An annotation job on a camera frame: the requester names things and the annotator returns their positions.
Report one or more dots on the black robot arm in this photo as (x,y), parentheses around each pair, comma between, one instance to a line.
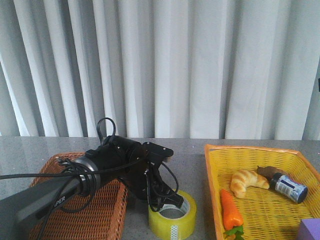
(23,210)

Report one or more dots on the orange toy carrot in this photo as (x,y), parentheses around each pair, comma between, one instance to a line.
(232,218)

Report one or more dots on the toy croissant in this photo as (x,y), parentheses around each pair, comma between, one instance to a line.
(243,179)

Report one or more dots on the brown wicker basket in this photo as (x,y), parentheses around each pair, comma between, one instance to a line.
(102,219)

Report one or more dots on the white pleated curtain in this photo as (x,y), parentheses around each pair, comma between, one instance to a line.
(203,69)

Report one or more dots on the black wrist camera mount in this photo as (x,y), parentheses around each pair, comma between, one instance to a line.
(156,154)

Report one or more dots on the yellow clear packing tape roll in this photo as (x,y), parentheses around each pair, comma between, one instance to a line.
(173,223)

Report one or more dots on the blue labelled small bottle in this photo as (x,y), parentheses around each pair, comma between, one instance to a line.
(284,185)

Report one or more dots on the brown dried leaf object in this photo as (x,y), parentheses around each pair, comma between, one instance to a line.
(269,171)

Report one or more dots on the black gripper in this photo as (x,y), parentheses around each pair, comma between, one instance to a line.
(126,160)

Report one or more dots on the purple foam block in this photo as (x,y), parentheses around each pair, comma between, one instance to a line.
(309,229)

